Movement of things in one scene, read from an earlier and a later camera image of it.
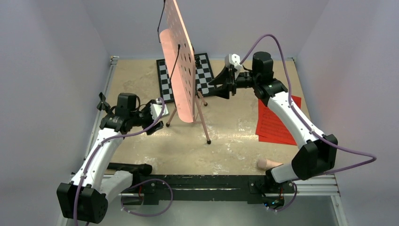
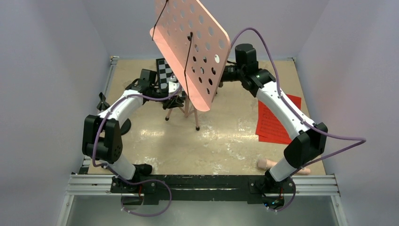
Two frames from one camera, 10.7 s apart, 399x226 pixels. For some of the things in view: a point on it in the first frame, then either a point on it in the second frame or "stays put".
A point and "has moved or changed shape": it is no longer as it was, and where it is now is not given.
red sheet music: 271,128 stays put
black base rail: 152,187 stays put
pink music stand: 179,58 has moved or changed shape
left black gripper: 147,108 → 174,102
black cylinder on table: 142,168 stays put
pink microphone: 265,164 stays put
